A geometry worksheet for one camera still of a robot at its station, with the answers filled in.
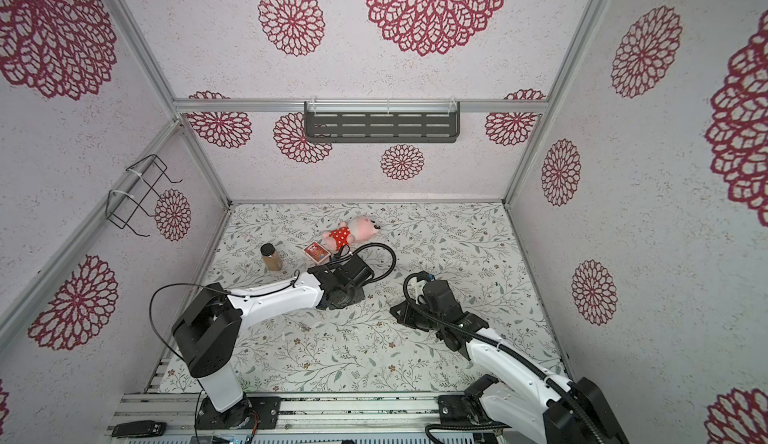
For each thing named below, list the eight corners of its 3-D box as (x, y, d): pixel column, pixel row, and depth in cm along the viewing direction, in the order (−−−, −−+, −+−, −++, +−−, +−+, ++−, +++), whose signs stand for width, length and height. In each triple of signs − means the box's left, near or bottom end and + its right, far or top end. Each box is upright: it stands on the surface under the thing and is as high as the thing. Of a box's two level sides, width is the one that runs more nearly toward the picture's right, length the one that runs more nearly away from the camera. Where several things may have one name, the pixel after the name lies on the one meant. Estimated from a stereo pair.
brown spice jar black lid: (267, 272, 103) (258, 255, 95) (271, 260, 105) (262, 243, 98) (280, 272, 103) (272, 255, 95) (283, 261, 105) (275, 243, 98)
